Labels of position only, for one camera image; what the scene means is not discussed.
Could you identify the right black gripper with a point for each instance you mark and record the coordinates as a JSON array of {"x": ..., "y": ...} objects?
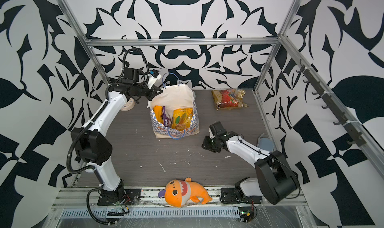
[{"x": 206, "y": 145}]

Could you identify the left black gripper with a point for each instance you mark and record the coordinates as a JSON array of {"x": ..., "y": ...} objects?
[{"x": 154, "y": 92}]

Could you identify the gold red fruit snack bag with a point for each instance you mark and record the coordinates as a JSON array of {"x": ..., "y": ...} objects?
[{"x": 229, "y": 99}]

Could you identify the blue checkered paper bag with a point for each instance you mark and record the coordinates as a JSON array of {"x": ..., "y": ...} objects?
[{"x": 178, "y": 96}]

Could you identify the purple pink candy bag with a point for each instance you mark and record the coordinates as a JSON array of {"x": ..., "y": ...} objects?
[{"x": 167, "y": 121}]

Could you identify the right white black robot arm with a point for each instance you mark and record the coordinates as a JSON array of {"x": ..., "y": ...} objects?
[{"x": 275, "y": 179}]

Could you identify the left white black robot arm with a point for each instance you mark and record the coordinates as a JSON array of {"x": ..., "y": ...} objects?
[{"x": 90, "y": 149}]

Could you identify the yellow snack bag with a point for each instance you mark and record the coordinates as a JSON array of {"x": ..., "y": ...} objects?
[{"x": 182, "y": 119}]

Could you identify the pink round alarm clock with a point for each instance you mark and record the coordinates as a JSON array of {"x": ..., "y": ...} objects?
[{"x": 128, "y": 105}]

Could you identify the orange snack packet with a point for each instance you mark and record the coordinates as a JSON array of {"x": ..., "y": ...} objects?
[{"x": 158, "y": 111}]

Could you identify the light blue case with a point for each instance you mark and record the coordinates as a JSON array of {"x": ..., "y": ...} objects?
[{"x": 265, "y": 143}]

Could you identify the orange plush shark toy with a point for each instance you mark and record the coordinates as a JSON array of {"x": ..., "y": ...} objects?
[{"x": 178, "y": 192}]

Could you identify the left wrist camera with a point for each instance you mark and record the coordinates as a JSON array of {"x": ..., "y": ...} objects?
[{"x": 153, "y": 77}]

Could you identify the white perforated cable tray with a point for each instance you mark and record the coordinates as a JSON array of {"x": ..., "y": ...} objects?
[{"x": 186, "y": 212}]

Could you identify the black wall hook rack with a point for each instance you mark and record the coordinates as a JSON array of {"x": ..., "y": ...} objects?
[{"x": 333, "y": 103}]

